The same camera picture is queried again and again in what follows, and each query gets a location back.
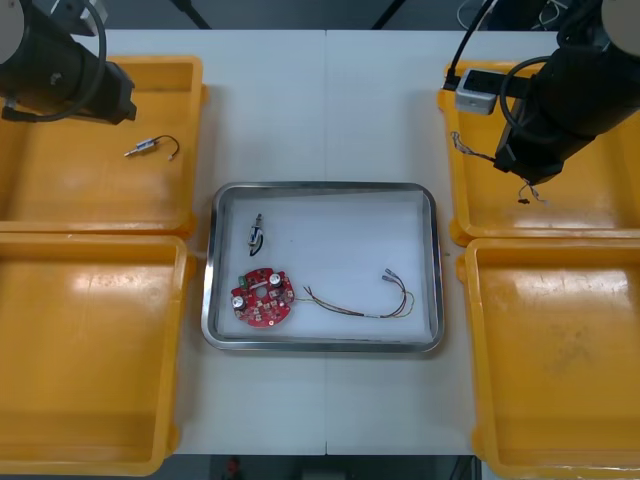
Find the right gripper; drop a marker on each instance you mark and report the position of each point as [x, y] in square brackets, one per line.
[537, 150]

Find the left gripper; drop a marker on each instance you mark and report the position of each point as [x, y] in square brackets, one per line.
[115, 97]

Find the small metal solenoid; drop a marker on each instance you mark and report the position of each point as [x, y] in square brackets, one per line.
[146, 145]
[255, 234]

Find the round red circuit board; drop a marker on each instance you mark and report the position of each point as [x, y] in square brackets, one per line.
[260, 305]

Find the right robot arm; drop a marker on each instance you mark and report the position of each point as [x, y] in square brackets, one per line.
[580, 95]

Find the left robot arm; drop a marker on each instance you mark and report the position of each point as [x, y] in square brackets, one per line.
[45, 70]

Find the yellow-orange plastic bin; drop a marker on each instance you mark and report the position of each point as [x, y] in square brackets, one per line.
[575, 425]
[75, 400]
[575, 210]
[75, 200]

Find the black stand leg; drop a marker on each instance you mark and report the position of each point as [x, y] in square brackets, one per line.
[192, 14]
[387, 14]

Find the steel tray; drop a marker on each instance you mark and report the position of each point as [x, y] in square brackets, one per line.
[209, 310]

